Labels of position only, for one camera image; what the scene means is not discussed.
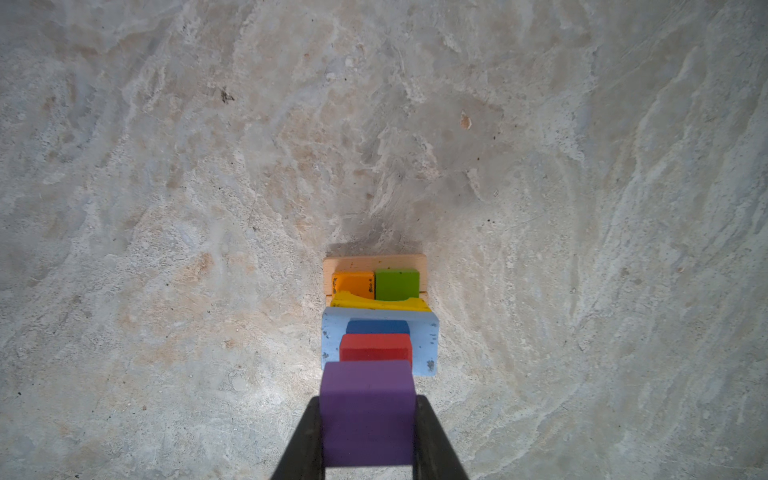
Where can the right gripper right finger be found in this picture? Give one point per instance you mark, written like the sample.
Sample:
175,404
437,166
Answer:
434,456

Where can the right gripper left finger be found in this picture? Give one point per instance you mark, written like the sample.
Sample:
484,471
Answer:
303,457

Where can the natural wood block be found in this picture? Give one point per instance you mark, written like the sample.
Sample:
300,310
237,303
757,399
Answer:
330,265

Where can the green wood block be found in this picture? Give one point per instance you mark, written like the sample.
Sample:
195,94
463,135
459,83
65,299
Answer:
397,284

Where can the purple wood cube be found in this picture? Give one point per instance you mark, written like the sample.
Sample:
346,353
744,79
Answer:
367,411

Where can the light blue wood block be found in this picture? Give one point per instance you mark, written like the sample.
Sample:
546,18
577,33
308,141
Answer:
423,327

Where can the blue wood cube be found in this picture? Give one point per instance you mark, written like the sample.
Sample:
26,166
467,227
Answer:
371,326

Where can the orange wood block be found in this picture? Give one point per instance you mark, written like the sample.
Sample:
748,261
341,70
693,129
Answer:
358,283

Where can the red wood cube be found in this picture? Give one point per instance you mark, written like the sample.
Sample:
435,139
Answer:
376,347

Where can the yellow wood block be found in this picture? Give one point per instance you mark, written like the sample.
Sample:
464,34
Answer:
345,299

